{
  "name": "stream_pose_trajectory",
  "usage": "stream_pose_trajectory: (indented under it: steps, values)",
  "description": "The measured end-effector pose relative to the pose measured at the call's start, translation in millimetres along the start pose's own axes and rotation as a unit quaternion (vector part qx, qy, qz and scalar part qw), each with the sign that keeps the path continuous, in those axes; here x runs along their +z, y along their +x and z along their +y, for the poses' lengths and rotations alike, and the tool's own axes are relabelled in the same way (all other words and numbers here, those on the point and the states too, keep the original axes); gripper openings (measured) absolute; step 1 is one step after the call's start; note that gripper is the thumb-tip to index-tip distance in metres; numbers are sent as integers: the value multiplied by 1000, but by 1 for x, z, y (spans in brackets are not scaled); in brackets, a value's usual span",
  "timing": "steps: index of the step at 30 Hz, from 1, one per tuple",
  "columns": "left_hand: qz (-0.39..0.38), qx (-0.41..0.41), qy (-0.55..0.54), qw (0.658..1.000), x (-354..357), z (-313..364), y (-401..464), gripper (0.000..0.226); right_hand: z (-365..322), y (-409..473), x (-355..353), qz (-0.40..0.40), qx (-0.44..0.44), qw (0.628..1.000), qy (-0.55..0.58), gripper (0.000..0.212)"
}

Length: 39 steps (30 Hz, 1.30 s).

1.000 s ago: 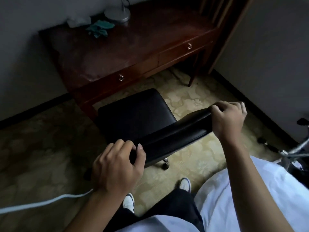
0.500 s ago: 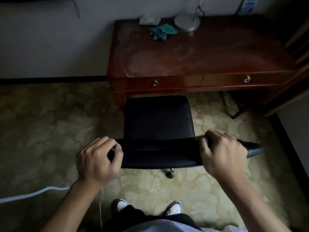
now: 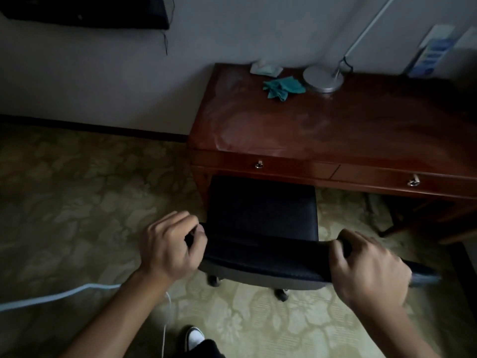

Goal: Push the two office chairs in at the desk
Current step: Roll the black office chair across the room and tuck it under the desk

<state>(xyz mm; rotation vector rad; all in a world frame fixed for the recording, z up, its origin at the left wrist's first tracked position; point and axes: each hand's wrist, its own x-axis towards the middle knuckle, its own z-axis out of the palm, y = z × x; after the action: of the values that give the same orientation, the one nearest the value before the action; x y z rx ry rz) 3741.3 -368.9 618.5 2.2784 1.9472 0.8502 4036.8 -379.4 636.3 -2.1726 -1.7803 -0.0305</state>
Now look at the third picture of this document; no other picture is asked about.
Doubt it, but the brown wooden chair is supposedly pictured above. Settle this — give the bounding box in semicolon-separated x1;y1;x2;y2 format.
378;199;477;246

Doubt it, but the thin white cable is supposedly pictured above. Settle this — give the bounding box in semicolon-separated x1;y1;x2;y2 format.
160;292;172;358

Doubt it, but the person's black trouser leg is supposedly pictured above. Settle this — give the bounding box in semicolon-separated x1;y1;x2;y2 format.
178;339;226;358

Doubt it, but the silver desk lamp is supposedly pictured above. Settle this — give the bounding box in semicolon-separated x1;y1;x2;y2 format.
303;0;398;94

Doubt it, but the black television cable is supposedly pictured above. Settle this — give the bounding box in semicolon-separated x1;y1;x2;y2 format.
162;0;176;56

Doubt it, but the person's left forearm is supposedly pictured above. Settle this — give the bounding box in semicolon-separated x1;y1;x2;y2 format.
59;270;173;358

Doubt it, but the thick white floor cable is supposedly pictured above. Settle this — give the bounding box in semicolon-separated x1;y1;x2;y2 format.
0;282;122;312

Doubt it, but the person's left hand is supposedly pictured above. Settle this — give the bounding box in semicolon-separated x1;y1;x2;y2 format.
139;210;208;284

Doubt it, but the brown wooden desk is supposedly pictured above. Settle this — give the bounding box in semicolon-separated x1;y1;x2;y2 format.
187;63;477;244

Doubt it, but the blue and white brochure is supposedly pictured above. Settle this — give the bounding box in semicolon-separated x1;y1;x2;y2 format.
404;24;457;77

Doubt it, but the wooden drawer with metal knob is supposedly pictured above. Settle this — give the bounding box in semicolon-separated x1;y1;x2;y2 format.
189;150;340;180
331;164;477;199

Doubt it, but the black wall television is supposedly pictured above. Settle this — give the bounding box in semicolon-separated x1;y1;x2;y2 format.
0;0;170;30

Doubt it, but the person's right hand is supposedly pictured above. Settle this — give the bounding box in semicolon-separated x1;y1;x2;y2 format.
327;229;413;314

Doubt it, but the teal cleaning cloth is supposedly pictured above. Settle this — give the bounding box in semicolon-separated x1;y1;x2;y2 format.
263;76;307;102

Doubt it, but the white crumpled packet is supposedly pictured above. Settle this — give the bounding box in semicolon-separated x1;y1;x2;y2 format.
250;60;284;77

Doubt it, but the black and white shoe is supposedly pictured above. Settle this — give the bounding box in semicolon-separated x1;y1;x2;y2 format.
184;326;206;353

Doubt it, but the black office chair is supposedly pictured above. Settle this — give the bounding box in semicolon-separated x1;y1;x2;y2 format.
185;175;442;303

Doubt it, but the person's right forearm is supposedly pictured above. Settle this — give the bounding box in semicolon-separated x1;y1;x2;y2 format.
348;301;442;358

